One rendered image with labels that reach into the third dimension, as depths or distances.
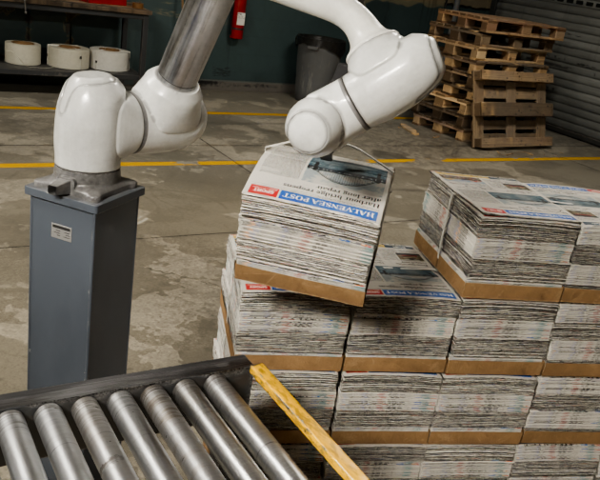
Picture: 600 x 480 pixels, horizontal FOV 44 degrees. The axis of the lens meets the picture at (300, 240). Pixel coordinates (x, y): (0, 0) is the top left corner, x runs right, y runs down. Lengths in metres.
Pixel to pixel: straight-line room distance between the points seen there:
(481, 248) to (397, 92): 0.78
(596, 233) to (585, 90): 7.84
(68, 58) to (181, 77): 5.88
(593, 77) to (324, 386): 8.18
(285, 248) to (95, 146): 0.52
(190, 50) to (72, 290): 0.64
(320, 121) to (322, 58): 7.62
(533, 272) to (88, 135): 1.17
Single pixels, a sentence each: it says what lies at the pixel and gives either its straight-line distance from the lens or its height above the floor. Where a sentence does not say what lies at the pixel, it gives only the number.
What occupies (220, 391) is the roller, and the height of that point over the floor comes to 0.79.
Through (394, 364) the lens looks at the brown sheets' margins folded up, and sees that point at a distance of 2.00.
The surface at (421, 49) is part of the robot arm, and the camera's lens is 1.24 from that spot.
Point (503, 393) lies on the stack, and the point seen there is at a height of 0.55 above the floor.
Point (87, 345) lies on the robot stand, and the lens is 1.92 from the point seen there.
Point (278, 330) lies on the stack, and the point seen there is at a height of 0.72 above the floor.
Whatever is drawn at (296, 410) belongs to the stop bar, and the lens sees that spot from 1.39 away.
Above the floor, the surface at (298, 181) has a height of 1.17.
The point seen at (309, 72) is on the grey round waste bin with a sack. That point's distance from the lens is 8.88.
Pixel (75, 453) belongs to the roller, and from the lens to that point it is 1.29.
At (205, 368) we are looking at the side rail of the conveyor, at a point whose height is 0.80.
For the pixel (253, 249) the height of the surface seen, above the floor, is 1.01.
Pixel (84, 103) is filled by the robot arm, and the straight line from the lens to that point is 1.75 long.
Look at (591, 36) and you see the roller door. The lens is 9.92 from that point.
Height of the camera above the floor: 1.59
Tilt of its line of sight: 21 degrees down
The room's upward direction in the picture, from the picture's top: 9 degrees clockwise
